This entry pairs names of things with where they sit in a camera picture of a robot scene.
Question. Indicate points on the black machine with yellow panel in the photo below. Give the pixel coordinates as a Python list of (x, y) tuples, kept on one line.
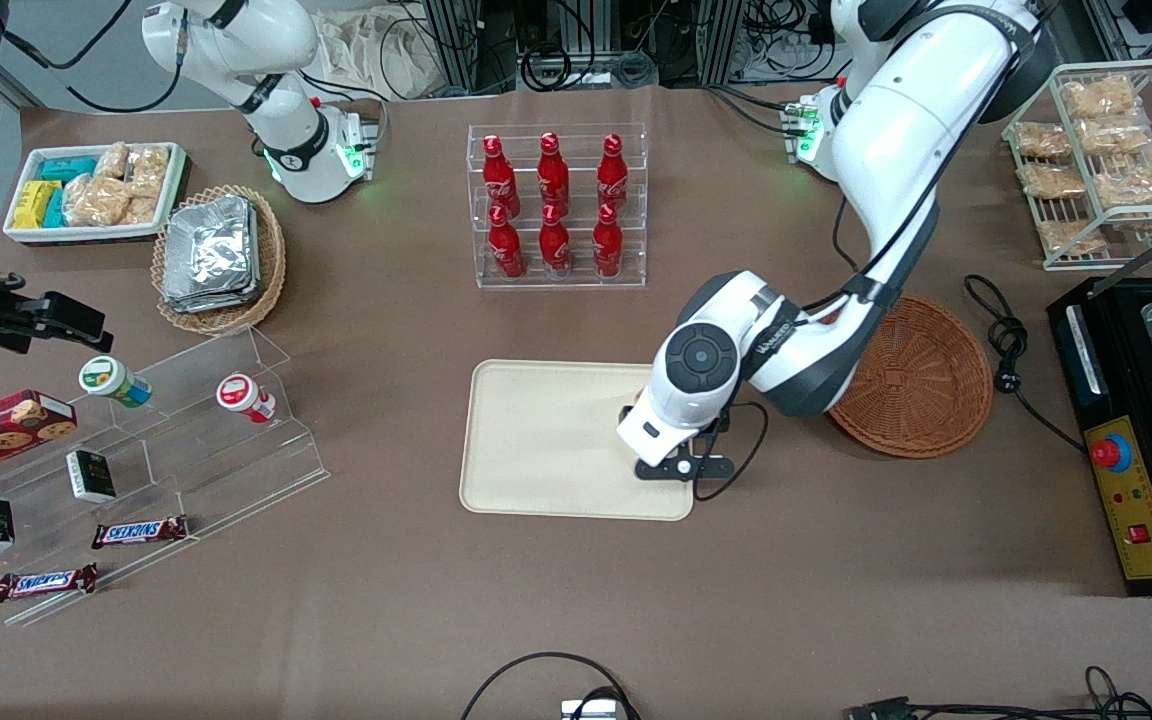
[(1126, 400)]

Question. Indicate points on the white rectangular snack bin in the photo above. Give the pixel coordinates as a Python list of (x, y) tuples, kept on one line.
[(26, 232)]

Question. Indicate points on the cream plastic tray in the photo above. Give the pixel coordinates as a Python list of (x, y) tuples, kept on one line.
[(536, 440)]

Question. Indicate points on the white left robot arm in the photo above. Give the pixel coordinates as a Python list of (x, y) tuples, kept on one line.
[(896, 130)]

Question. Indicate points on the small silver device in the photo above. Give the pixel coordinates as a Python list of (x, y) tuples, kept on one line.
[(591, 710)]

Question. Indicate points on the red emergency stop button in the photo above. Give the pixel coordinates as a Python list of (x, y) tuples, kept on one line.
[(1111, 453)]

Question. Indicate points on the green lid snack cup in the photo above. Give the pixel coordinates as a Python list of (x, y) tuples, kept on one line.
[(111, 380)]

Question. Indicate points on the clear rice cracker bag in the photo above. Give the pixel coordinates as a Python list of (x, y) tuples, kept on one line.
[(111, 160), (149, 170), (140, 210), (96, 200)]

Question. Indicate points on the white cloth bag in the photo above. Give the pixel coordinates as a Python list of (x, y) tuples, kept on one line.
[(376, 55)]

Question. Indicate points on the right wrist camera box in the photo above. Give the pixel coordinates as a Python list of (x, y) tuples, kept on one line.
[(71, 322)]

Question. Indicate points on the snickers chocolate bar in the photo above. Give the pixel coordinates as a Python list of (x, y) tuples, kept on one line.
[(46, 582), (139, 532)]

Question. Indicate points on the clear acrylic bottle rack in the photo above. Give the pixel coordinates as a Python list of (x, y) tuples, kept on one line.
[(636, 200)]

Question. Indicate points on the silver foil pouch stack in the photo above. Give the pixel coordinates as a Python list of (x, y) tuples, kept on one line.
[(211, 255)]

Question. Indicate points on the red lid snack cup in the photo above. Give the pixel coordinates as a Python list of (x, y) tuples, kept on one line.
[(241, 395)]

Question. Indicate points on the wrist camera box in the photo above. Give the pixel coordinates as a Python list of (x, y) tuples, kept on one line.
[(71, 322), (686, 468)]

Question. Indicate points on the clear bag of fried snacks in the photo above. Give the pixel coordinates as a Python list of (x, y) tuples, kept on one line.
[(1041, 140), (1071, 238), (1096, 97), (1136, 185), (1048, 180), (1121, 135)]

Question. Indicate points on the light tan wicker basket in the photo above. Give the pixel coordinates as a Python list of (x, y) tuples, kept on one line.
[(271, 260)]

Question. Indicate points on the clear acrylic stepped display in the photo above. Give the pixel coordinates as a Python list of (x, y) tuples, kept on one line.
[(216, 470)]

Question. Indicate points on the red cola bottle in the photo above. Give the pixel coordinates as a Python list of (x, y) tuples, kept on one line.
[(497, 175), (555, 248), (553, 172), (506, 250), (613, 172), (607, 246)]

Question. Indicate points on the teal snack packet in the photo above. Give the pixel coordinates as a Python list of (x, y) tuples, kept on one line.
[(55, 208), (68, 168)]

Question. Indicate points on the round brown wicker basket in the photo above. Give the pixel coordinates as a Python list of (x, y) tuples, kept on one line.
[(926, 390)]

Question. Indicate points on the yellow snack packet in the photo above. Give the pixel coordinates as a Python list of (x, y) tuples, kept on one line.
[(34, 203)]

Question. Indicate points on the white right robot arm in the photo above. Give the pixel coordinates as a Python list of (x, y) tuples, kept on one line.
[(306, 150)]

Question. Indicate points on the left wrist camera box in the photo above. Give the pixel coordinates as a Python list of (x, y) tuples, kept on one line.
[(686, 468)]

